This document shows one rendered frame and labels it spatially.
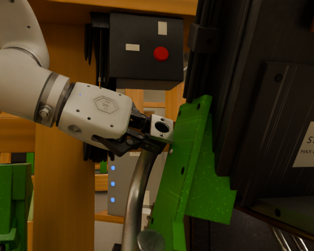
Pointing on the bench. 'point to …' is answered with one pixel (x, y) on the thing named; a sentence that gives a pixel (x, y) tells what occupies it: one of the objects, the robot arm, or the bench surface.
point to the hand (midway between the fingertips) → (153, 136)
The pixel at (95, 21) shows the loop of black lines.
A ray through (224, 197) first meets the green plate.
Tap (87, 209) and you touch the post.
